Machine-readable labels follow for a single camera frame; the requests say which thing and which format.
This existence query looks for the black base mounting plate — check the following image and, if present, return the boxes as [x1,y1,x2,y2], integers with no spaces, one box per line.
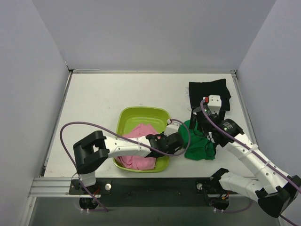
[68,178,228,207]

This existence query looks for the purple cable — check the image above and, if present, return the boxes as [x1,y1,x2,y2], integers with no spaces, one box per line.
[199,98,301,226]
[59,119,190,211]

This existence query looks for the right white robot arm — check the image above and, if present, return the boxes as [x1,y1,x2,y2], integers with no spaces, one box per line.
[190,105,301,218]

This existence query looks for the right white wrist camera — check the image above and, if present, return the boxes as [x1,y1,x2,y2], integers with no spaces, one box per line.
[203,95,222,115]

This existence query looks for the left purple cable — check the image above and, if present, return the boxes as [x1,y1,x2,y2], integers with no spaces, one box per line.
[59,119,190,211]

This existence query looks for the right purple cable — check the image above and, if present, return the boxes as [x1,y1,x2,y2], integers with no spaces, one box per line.
[199,98,301,226]

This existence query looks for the pink t shirt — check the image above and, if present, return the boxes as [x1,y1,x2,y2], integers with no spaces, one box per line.
[115,123,157,170]

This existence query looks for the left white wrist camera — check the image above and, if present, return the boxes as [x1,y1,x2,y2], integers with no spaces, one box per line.
[164,119,181,136]

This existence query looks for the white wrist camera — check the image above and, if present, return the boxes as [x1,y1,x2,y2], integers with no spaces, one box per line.
[203,95,222,115]
[164,119,181,136]

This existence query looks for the green t shirt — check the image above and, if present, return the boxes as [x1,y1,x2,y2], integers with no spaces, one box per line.
[178,125,216,161]

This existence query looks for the aluminium frame rail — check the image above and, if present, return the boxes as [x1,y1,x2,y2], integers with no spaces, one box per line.
[29,178,80,198]

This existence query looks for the green plastic basin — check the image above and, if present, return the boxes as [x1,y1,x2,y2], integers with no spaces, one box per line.
[113,107,170,173]

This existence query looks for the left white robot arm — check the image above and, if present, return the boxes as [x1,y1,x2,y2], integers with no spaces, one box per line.
[73,130,183,194]

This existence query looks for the folded black t shirt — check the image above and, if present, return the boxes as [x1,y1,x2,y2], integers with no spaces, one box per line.
[189,79,231,111]

